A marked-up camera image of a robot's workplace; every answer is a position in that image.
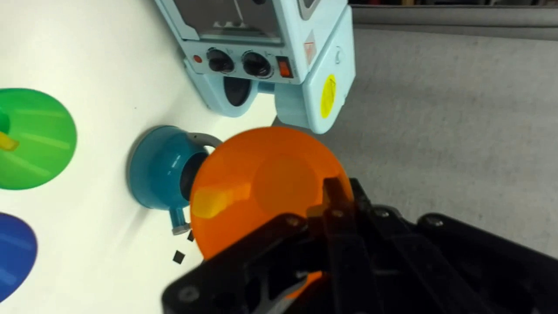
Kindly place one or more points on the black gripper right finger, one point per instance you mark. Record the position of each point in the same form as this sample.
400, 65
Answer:
346, 252

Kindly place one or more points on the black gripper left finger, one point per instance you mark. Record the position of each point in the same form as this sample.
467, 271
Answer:
254, 274

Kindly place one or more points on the orange plastic cup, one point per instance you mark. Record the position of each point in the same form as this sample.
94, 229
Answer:
285, 171

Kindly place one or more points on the blue plastic cup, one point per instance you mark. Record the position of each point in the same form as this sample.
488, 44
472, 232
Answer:
19, 253

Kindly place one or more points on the yellow toy fry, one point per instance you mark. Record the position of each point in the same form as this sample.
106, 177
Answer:
212, 201

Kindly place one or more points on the light blue toaster oven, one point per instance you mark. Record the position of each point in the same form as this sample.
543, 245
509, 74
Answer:
299, 51

